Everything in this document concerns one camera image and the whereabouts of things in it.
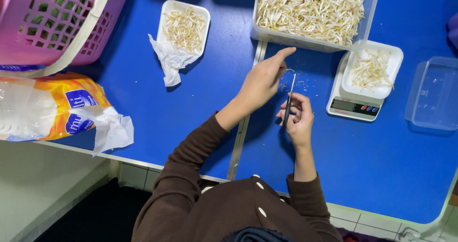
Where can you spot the person's right hand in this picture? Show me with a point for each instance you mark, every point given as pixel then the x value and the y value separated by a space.
pixel 302 124

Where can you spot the person's left hand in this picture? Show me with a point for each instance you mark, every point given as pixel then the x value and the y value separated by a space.
pixel 261 83

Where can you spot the scattered bean sprout trimmings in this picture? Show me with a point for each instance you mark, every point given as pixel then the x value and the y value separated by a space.
pixel 302 81

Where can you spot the white digital kitchen scale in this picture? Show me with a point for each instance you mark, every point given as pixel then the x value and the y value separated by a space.
pixel 352 108

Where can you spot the small heap of bean sprouts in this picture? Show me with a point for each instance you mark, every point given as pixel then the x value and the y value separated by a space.
pixel 370 70
pixel 184 29

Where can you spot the large heap of bean sprouts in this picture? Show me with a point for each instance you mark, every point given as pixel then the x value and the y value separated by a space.
pixel 311 11

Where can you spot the crumpled white tissue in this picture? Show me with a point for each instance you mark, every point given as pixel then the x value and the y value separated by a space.
pixel 171 61

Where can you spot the white foam tray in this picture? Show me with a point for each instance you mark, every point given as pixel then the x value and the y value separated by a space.
pixel 391 56
pixel 168 9

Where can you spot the person's brown buttoned sweater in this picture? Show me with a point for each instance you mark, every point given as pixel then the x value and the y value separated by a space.
pixel 214 213

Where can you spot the large clear plastic tub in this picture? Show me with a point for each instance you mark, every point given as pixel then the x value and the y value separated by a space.
pixel 368 16

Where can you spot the empty clear plastic container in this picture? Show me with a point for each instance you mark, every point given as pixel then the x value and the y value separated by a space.
pixel 434 93

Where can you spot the purple cloth item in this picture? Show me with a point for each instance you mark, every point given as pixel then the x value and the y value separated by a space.
pixel 453 29

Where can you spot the orange tissue pack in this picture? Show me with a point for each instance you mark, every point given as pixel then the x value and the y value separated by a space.
pixel 53 106

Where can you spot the pink plastic basket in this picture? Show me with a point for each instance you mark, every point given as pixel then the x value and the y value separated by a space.
pixel 53 24

